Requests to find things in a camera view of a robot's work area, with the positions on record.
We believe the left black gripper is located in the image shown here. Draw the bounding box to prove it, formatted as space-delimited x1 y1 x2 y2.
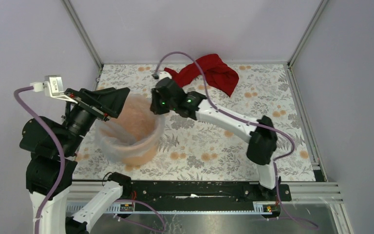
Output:
60 84 131 154

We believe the light blue plastic trash bag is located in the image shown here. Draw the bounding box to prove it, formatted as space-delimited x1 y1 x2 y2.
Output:
94 94 167 164

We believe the orange plastic trash bin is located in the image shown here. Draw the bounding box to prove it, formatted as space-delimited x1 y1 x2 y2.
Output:
103 97 162 167

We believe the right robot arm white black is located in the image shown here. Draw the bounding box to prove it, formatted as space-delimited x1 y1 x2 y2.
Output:
150 78 279 201

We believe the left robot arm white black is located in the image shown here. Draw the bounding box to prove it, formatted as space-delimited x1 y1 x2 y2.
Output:
14 82 132 234

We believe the red cloth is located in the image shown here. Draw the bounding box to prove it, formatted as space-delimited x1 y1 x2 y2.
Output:
164 54 239 97

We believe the floral patterned table mat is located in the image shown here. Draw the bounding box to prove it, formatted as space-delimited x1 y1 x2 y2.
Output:
74 64 315 181

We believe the metal front tray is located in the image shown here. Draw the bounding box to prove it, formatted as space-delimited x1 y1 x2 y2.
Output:
66 180 353 234

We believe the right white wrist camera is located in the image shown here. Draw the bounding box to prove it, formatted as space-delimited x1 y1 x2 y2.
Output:
152 71 172 87

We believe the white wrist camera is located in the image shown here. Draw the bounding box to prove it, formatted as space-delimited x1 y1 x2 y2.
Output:
30 75 77 103
152 71 172 87

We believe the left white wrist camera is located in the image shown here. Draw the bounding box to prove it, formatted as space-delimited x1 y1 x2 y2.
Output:
30 75 77 103

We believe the left aluminium frame post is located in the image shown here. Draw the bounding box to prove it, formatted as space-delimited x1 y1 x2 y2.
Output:
61 0 103 70

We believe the aluminium frame post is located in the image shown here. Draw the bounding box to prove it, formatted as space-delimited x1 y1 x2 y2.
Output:
288 0 329 68
61 0 103 70

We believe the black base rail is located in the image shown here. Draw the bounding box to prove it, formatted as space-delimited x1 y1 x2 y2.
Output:
112 180 292 214

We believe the right aluminium frame post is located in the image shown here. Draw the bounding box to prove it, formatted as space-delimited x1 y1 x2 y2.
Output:
288 0 329 68

